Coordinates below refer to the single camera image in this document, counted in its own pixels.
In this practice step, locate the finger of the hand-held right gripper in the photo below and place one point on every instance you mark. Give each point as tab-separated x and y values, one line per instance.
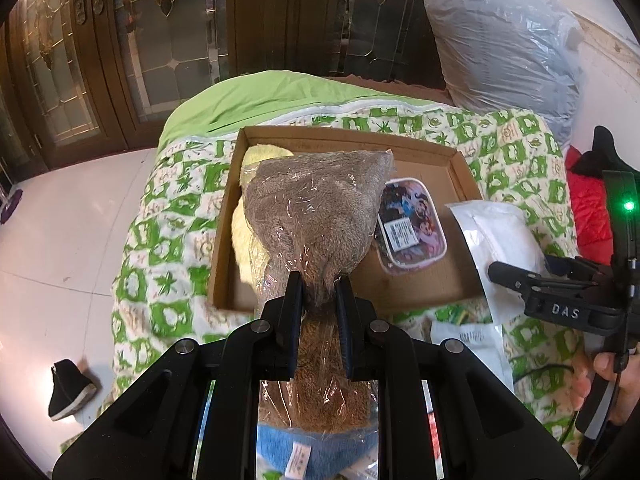
575	266
515	275

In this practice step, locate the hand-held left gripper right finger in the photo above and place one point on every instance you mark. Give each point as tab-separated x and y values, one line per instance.
345	312

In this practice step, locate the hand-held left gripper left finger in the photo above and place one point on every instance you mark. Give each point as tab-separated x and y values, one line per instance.
295	312

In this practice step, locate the cardboard box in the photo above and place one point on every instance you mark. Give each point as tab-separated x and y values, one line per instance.
380	287

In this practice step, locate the white plastic mailer bag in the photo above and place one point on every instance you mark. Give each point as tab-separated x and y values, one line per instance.
500	230

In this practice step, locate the white printed packet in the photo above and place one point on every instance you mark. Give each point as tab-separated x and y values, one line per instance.
470	342

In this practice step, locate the brown plush toy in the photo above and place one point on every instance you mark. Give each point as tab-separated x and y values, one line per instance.
310	210

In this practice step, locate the blue towel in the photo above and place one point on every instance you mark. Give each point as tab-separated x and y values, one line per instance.
280	452

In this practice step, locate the person's right hand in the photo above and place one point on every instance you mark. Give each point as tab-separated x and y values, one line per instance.
631	400

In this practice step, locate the red cloth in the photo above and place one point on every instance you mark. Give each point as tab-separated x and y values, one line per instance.
590	210

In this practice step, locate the yellow plush toy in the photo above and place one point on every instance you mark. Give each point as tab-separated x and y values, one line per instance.
241	240

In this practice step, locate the cartoon print pouch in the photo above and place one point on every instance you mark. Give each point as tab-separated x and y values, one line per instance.
410	225

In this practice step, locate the green patterned blanket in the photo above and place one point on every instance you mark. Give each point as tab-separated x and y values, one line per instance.
165	240

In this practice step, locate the green bed sheet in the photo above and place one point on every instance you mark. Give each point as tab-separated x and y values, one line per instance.
250	95

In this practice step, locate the large clear plastic bag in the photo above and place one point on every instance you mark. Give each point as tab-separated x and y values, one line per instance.
500	45

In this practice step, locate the black shoe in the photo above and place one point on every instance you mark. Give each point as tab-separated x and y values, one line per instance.
70	392

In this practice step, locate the purple object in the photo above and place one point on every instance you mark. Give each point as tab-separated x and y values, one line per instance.
10	207

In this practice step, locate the wooden glass-door cabinet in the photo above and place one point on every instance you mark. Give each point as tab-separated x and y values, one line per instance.
115	60

